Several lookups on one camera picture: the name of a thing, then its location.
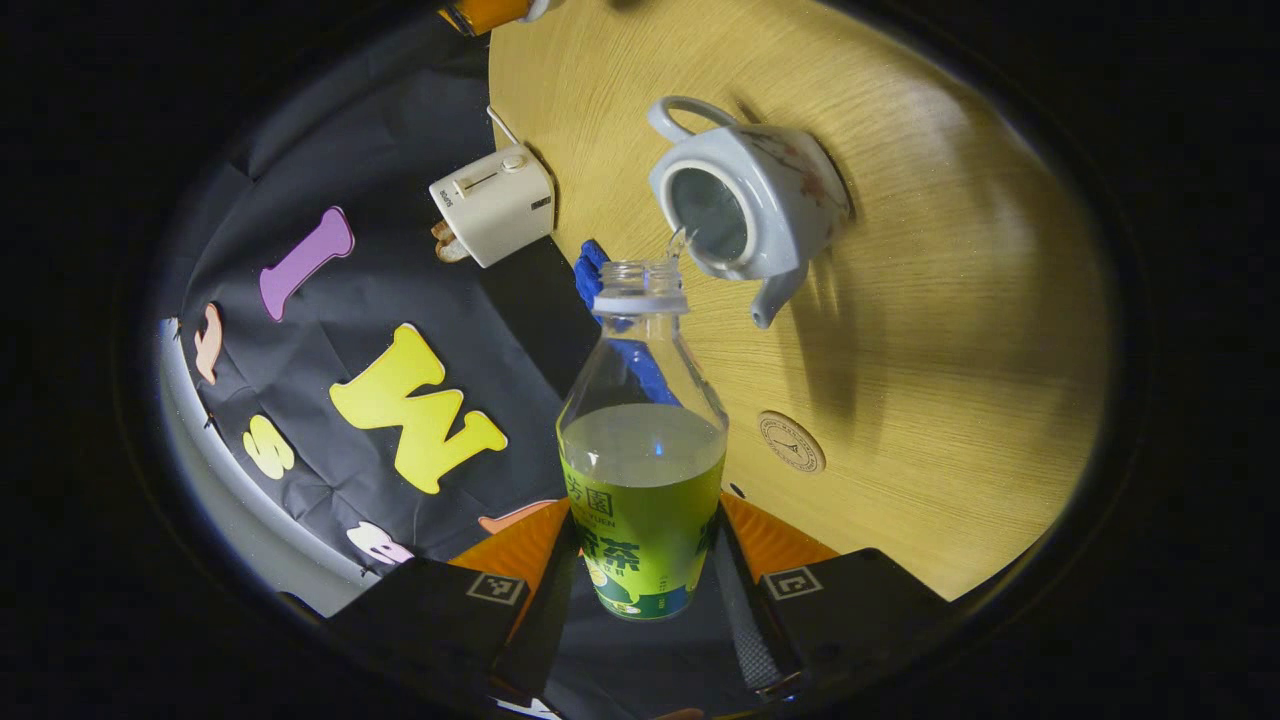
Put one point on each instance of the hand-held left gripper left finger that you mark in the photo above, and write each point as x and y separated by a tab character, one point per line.
535	650

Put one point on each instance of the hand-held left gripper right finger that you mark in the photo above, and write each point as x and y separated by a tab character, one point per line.
752	630

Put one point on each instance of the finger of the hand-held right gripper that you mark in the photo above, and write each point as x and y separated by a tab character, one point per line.
485	12

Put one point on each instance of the green label water bottle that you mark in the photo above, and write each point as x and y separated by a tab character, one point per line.
640	545

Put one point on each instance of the round cork coaster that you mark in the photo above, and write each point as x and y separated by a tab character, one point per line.
792	442

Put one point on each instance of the white ceramic teacup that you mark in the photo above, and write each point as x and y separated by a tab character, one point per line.
795	190

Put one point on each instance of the white toaster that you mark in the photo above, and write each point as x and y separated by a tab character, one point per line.
495	205

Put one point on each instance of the toasted bread slice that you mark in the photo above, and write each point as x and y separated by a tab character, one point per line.
448	243

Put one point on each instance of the black backdrop cloth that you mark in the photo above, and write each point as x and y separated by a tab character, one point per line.
400	250

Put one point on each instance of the blue folded towel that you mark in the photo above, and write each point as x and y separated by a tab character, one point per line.
590	275

